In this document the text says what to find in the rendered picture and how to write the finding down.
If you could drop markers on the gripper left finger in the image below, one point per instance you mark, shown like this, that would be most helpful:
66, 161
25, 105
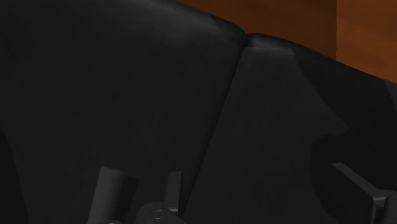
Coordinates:
107, 198

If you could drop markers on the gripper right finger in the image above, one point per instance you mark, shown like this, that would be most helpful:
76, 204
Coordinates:
384, 208

